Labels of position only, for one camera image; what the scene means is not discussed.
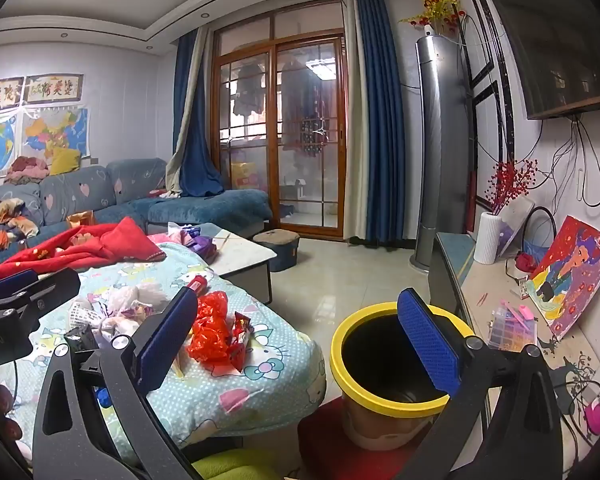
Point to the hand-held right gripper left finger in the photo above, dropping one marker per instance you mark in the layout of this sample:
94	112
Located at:
165	340

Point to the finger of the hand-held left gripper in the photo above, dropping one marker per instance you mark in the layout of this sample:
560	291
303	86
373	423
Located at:
55	290
12	282

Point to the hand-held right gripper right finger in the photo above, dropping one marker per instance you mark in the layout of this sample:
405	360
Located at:
430	345

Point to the pale yellow wrapper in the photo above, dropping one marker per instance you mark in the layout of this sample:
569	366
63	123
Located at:
180	366

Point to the white pleated paper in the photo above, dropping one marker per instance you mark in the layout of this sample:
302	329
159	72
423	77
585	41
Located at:
84	316

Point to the red plastic bag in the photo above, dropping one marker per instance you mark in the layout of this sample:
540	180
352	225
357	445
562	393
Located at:
207	335

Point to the small black packet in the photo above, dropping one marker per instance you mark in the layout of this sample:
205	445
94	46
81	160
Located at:
80	339

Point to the yellow-rimmed waste bin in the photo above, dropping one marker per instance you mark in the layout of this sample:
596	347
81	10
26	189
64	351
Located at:
370	355

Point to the red tube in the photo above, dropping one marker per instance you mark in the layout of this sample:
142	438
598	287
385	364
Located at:
198	282

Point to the red snack wrapper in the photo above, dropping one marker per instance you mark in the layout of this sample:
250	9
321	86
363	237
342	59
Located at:
241	342

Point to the person's left hand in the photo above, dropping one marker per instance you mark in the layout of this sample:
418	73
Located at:
10	430

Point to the colourful patterned blanket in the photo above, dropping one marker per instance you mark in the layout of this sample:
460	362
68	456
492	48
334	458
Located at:
7	225

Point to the red blanket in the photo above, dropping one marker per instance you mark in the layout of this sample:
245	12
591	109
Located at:
105	245

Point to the pink tweezers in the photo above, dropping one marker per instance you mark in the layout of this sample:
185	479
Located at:
481	299

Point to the golden gift bag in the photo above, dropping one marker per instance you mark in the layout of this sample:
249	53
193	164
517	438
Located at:
80	219

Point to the television cabinet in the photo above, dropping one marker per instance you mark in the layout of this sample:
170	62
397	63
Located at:
445	270

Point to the bead organiser box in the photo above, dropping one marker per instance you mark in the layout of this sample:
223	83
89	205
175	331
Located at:
510	332

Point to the deer print table mat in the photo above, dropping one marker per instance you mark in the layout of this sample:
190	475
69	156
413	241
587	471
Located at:
485	285

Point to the pink plastic tool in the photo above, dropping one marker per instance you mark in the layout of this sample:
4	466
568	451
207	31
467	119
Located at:
517	310

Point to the purple cloth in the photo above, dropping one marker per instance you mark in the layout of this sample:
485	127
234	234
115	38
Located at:
202	246

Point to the pink cloth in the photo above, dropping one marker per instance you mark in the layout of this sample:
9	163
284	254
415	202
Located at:
162	238

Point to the pile of clothes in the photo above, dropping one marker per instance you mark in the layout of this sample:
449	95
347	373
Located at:
27	170

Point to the white coffee table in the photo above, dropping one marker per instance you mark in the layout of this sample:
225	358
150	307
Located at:
245	255

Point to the white ribbed vase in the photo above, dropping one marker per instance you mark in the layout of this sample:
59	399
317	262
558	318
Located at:
487	240

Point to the small red flower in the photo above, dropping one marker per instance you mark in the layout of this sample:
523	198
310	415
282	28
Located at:
525	262

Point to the cartoon cat print blanket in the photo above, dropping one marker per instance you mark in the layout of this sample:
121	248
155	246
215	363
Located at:
290	355

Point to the yellow pillow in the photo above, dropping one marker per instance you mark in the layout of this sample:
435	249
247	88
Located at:
65	161

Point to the blue sofa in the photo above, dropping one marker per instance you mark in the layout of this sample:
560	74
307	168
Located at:
130	180

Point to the red stool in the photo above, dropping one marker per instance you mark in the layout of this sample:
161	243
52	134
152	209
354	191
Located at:
325	440

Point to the purple canvas picture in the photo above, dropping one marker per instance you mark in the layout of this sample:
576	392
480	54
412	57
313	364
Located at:
515	230

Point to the blue stool with brown cushion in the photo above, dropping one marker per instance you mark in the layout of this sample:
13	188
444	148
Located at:
280	252

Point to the green cushion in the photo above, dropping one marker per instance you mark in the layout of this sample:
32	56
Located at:
240	467

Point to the red narrow cylinder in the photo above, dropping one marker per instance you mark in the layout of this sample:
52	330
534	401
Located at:
471	200

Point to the country map poster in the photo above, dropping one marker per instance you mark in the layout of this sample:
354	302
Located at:
55	130

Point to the colourful figure painting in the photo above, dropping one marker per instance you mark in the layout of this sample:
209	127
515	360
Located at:
575	270

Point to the pink round gadget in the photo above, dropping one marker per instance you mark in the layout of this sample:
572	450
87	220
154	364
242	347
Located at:
597	410

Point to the red berry branches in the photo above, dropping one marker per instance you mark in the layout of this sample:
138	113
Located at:
507	180

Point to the yellow and red carton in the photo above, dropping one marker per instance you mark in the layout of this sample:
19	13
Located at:
245	175

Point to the grey tower air conditioner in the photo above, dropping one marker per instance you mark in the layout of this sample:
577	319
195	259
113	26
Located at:
440	160

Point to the framed calligraphy picture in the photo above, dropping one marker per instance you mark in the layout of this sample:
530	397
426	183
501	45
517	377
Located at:
0	94
54	89

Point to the blue curtain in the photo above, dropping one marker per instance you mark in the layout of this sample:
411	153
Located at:
385	110
195	150

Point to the beige curtain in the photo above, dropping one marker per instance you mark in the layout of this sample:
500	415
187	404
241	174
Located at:
187	90
355	160

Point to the wooden sliding glass door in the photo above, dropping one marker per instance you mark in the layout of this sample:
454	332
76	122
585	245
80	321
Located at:
274	160

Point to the yellow and red artificial flowers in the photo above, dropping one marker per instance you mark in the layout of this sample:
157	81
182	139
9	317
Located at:
432	2

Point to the wall television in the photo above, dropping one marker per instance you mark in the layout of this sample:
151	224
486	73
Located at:
555	35

